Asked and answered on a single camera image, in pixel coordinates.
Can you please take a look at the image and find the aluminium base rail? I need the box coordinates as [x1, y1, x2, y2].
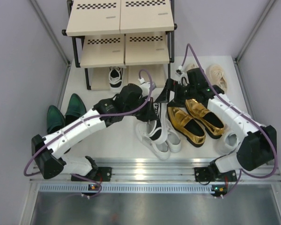
[28, 158, 281, 184]

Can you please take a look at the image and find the gold loafer left one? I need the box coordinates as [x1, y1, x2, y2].
[167, 107, 206, 148]

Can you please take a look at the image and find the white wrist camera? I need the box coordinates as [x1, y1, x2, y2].
[138, 78, 156, 96]
[175, 66, 185, 77]

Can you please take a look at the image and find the beige sneaker left one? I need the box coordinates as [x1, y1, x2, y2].
[185, 63, 198, 71]

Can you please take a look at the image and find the green pointed shoe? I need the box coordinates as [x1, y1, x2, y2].
[65, 93, 87, 126]
[46, 105, 65, 134]

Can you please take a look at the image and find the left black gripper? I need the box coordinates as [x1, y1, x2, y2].
[124, 95, 158, 122]

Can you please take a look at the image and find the beige sneaker one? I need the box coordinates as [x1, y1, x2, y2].
[206, 64, 228, 92]
[185, 63, 198, 71]

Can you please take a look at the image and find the right green pointed shoe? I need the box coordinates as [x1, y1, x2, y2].
[65, 93, 87, 126]

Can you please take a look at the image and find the left green pointed shoe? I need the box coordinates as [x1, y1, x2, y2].
[46, 105, 65, 134]

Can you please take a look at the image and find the gold loafer one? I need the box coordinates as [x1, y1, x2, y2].
[185, 99, 224, 139]
[167, 107, 206, 148]

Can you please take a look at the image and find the white chunky sneaker left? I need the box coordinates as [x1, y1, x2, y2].
[215, 130, 240, 156]

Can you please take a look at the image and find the black white sneaker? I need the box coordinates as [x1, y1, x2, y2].
[108, 67, 124, 93]
[147, 103, 167, 144]

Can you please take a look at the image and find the gold loafer right one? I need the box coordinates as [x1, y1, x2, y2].
[185, 99, 224, 139]

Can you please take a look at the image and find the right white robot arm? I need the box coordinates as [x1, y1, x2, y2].
[157, 68, 277, 181]

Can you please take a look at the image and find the white sneaker one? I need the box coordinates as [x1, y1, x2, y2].
[135, 123, 170, 160]
[166, 127, 182, 153]

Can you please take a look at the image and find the beige sneaker right one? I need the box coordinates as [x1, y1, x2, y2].
[206, 64, 228, 92]

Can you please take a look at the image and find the beige black-framed shoe shelf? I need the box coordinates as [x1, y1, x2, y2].
[62, 0, 177, 90]

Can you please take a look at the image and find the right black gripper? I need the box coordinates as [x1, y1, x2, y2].
[155, 79, 196, 108]

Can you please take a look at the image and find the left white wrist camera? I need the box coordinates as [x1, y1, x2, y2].
[138, 78, 156, 96]

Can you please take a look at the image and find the perforated grey cable duct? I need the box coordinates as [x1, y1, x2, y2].
[39, 183, 227, 194]

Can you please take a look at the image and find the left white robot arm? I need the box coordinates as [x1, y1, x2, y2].
[31, 82, 157, 181]

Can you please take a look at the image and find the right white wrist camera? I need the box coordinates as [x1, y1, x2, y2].
[175, 66, 185, 77]

